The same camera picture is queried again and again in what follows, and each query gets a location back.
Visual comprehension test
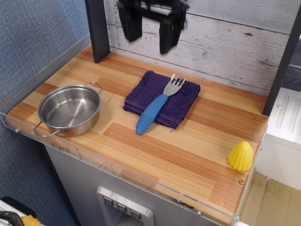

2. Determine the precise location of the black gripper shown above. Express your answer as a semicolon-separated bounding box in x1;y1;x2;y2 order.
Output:
117;0;189;54

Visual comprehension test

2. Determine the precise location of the dark left upright post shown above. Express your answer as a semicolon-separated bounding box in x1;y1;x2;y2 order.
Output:
85;0;111;63

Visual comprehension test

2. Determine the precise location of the clear acrylic guard rail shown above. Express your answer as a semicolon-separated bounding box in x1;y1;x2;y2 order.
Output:
0;114;241;226

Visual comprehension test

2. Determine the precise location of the blue handled metal fork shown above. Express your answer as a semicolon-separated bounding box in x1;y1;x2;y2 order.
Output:
135;74;186;135

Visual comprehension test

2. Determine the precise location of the silver dispenser button panel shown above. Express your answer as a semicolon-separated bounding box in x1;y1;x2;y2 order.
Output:
96;186;155;226

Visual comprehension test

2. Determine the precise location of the yellow plastic corn piece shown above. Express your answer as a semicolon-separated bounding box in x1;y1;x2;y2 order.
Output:
228;141;253;171

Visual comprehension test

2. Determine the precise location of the dark right upright post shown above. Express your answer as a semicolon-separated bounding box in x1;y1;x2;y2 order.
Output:
262;6;301;116

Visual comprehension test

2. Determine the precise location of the black braided cable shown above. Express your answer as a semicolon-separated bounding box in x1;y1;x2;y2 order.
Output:
0;210;23;226

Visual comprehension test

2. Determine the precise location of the dark upright post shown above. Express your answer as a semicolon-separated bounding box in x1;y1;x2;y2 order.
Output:
262;6;301;116
85;0;111;63

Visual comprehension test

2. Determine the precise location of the stainless steel pot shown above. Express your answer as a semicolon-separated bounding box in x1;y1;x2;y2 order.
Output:
34;82;103;137

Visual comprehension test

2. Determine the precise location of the white ribbed appliance top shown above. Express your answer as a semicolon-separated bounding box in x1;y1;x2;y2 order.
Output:
267;88;301;144

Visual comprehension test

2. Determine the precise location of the yellow object bottom left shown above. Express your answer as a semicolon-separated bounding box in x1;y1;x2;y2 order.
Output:
21;215;42;226

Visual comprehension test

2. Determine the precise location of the purple folded cloth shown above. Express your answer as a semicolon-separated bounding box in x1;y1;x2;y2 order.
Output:
123;71;201;129

